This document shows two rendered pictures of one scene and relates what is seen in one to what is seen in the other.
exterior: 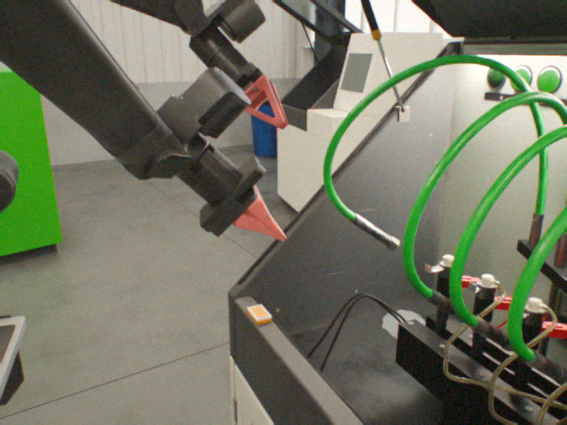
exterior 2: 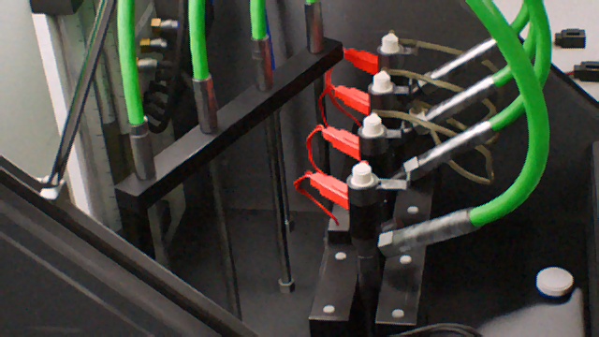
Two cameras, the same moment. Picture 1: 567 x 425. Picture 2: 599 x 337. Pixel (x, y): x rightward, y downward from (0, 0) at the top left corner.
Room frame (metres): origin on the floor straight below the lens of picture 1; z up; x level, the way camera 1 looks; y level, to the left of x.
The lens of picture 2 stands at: (1.41, 0.20, 1.69)
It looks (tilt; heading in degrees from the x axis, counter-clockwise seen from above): 34 degrees down; 218
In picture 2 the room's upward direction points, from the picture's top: 5 degrees counter-clockwise
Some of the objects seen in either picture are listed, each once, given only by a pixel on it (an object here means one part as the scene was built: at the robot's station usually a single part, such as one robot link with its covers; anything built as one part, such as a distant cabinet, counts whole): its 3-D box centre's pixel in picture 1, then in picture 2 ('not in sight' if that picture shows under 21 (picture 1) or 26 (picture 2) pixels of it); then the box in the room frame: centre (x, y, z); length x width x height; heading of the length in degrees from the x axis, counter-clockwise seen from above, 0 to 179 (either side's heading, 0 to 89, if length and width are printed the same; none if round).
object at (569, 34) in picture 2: not in sight; (535, 37); (0.23, -0.33, 0.99); 0.12 x 0.02 x 0.02; 118
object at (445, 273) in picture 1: (436, 322); (378, 271); (0.73, -0.26, 1.00); 0.05 x 0.03 x 0.21; 116
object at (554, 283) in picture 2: not in sight; (554, 283); (0.48, -0.18, 0.84); 0.04 x 0.04 x 0.01
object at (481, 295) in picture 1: (472, 346); (387, 219); (0.65, -0.29, 1.00); 0.05 x 0.03 x 0.21; 116
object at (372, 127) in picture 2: (487, 285); (372, 131); (0.66, -0.30, 1.10); 0.02 x 0.02 x 0.03
